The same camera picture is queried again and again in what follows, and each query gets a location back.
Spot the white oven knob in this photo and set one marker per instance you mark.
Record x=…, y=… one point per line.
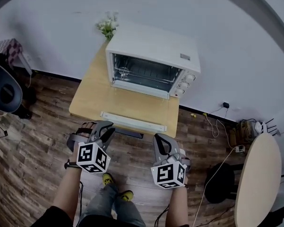
x=190, y=77
x=184, y=84
x=180, y=91

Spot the person's black sleeve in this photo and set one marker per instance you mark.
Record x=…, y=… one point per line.
x=52, y=217

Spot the white router with antennas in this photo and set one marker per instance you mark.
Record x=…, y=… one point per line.
x=262, y=126

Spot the checkered cloth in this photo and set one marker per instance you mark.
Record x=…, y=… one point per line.
x=11, y=49

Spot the white power strip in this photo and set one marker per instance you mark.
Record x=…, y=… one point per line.
x=239, y=149

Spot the white toaster oven door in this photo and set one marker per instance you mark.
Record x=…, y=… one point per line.
x=132, y=120

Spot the white toaster oven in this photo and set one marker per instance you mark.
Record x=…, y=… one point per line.
x=153, y=44

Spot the round beige table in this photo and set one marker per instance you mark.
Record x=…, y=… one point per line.
x=260, y=178

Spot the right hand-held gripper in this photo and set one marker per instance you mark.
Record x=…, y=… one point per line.
x=169, y=174

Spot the person's legs in grey jeans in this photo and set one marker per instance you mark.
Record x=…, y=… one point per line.
x=108, y=209

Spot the person's left forearm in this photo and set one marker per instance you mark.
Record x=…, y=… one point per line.
x=67, y=188

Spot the black wall power adapter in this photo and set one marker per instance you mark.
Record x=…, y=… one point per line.
x=226, y=105

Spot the person's right forearm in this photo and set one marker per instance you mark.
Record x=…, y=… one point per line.
x=177, y=204

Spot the metal oven rack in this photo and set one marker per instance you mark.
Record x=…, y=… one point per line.
x=146, y=77

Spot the black round stool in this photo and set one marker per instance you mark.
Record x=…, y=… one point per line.
x=221, y=183

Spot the white flower bouquet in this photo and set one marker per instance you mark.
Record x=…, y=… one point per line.
x=106, y=27

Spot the person's left hand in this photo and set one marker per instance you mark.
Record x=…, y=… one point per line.
x=85, y=130

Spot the black wristband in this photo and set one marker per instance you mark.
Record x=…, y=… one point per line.
x=72, y=164

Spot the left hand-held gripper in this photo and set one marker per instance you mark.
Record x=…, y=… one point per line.
x=92, y=156

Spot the yellow and black shoe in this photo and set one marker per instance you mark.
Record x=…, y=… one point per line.
x=126, y=195
x=107, y=179

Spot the grey chair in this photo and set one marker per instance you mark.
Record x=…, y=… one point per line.
x=6, y=91

